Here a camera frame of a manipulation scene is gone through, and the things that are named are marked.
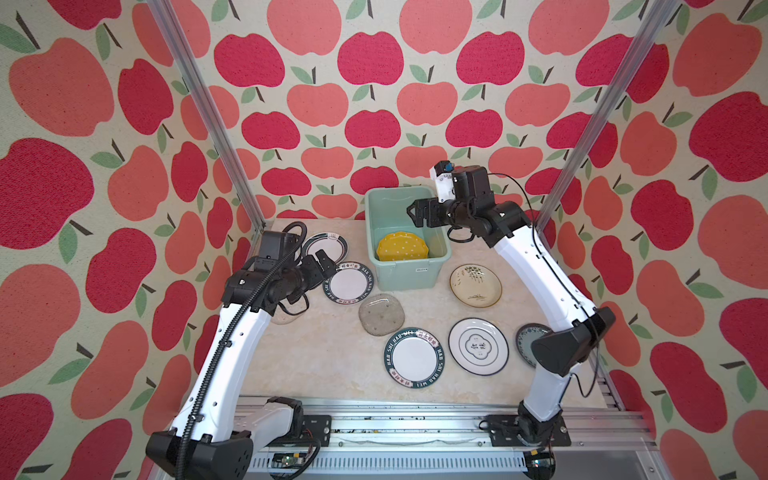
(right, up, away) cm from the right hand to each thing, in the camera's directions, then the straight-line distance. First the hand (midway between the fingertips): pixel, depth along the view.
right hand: (429, 205), depth 76 cm
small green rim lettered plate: (-23, -23, +26) cm, 41 cm away
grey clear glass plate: (-13, -33, +21) cm, 41 cm away
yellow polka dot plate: (-5, -10, +36) cm, 38 cm away
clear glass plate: (-45, -34, +20) cm, 59 cm away
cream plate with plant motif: (+20, -24, +26) cm, 40 cm away
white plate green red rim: (-31, -10, +39) cm, 51 cm away
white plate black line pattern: (+17, -41, +13) cm, 46 cm away
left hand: (-25, -17, -4) cm, 31 cm away
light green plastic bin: (-11, +2, +34) cm, 36 cm away
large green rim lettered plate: (-3, -43, +10) cm, 45 cm away
